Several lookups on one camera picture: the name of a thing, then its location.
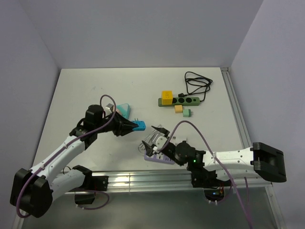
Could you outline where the blue square plug adapter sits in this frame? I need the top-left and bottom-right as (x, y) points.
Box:
(132, 119), (146, 131)

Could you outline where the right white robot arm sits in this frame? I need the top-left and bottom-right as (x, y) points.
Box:
(142, 127), (287, 187)

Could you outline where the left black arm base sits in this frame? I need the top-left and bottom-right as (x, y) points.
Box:
(72, 165), (110, 210)

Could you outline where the green power strip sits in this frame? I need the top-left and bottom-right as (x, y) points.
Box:
(158, 97), (201, 107)

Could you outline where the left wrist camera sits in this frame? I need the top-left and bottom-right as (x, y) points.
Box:
(103, 104), (114, 117)

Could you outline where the yellow cube socket adapter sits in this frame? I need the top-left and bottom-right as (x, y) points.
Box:
(161, 91), (173, 105)

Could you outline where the mint green plug adapter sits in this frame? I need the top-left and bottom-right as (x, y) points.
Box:
(183, 109), (193, 117)

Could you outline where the black power cable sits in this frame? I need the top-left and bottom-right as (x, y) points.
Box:
(177, 71), (213, 102)

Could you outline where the aluminium front rail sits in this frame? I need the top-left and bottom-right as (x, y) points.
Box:
(64, 168), (270, 194)

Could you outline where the white coiled power cable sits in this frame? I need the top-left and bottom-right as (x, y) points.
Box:
(137, 124), (165, 153)

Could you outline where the aluminium side rail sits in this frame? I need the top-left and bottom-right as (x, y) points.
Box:
(220, 68), (252, 148)

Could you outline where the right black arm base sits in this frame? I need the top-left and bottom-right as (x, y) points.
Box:
(191, 170), (233, 205)

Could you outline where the orange small plug adapter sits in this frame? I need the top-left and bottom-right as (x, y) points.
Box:
(174, 105), (183, 114)

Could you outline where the white plug of purple strip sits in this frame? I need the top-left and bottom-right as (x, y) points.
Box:
(171, 136), (187, 144)

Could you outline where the purple power strip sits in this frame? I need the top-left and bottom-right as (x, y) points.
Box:
(144, 153), (175, 165)

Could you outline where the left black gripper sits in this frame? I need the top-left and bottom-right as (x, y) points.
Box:
(95, 112), (138, 137)

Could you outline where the teal triangular power strip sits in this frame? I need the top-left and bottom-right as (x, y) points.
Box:
(116, 103), (131, 119)

